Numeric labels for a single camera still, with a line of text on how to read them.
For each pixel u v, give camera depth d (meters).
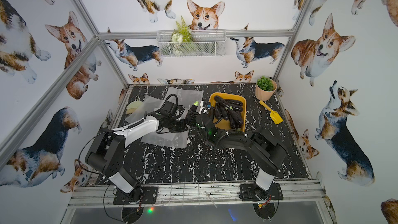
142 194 0.72
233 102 1.06
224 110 1.02
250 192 0.74
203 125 0.64
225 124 0.98
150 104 1.09
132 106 1.09
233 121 0.95
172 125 0.78
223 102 1.03
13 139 0.50
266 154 0.46
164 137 0.93
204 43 0.93
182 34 0.82
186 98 1.20
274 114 1.01
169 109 0.74
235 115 0.95
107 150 0.46
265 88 1.03
